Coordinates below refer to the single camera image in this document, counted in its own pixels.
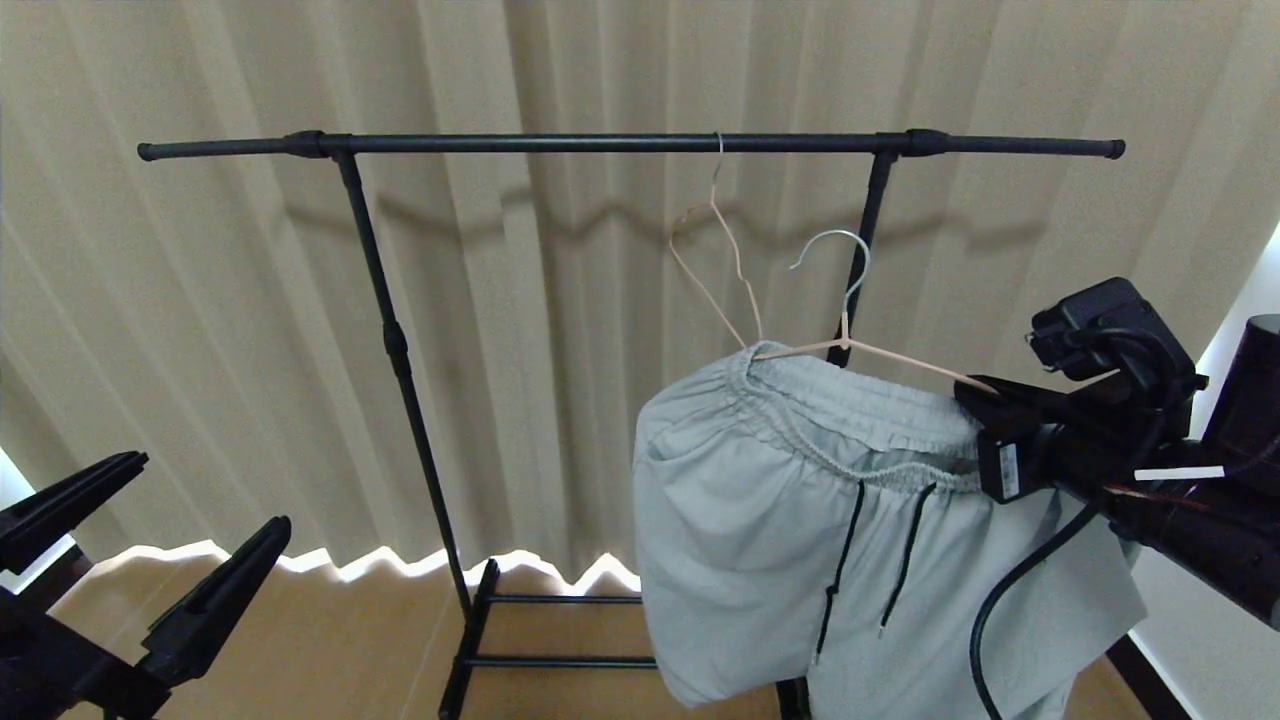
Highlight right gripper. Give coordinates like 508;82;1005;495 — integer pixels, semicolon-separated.
975;405;1161;521

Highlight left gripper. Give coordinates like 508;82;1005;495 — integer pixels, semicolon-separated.
0;450;293;720

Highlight pink clothes hanger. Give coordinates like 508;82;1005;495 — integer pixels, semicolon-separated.
668;133;766;351
750;230;1001;396

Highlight pale grey shorts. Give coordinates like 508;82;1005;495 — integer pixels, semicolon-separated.
632;342;1149;720

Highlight black clothes rack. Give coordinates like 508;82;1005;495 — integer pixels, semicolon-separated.
137;128;1128;720

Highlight beige curtain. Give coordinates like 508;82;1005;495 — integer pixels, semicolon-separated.
0;0;1280;591

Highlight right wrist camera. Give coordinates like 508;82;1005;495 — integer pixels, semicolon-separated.
1028;277;1209;441

